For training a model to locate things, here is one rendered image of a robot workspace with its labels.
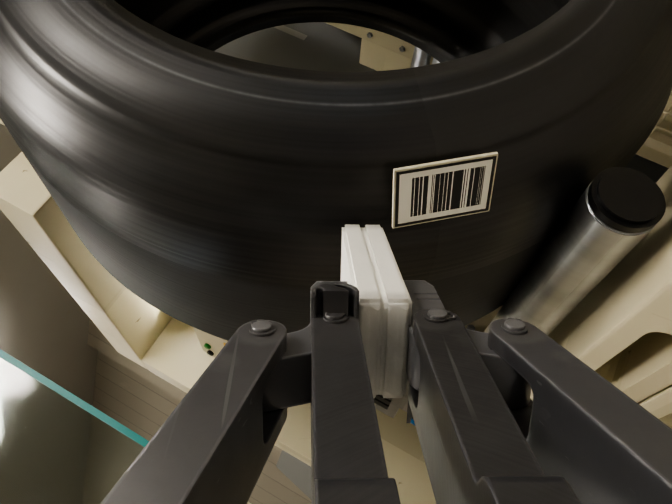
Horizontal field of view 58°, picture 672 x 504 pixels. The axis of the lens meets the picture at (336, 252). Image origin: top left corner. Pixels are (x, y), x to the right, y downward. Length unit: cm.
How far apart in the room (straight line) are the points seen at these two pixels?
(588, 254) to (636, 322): 5
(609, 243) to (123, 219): 30
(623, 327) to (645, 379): 6
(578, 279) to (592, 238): 5
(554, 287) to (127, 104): 31
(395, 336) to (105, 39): 29
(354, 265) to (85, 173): 25
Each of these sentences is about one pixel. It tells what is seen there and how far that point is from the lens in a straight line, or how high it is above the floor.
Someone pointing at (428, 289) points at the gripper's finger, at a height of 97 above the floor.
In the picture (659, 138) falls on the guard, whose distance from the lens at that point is 101.
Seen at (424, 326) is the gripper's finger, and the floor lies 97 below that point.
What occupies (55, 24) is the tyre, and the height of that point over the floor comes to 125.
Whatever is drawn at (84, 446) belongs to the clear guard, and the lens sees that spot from 110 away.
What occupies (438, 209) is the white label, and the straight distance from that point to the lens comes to 35.
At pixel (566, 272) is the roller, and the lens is 44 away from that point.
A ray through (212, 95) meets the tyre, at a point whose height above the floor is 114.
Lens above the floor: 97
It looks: 11 degrees up
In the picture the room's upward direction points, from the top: 63 degrees counter-clockwise
